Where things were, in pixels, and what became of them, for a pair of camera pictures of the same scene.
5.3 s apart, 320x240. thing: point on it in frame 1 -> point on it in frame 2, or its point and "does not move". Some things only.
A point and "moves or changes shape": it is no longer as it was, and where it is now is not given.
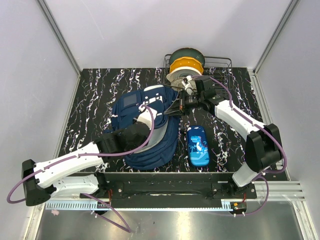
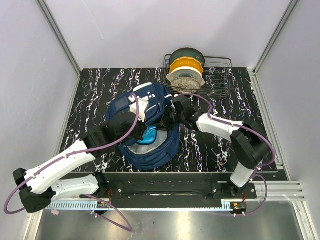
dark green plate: x=188 y=52 does not move
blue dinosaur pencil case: x=198 y=148 moves or changes shape
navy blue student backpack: x=162 y=148 does not move
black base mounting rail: x=165 y=187 does not move
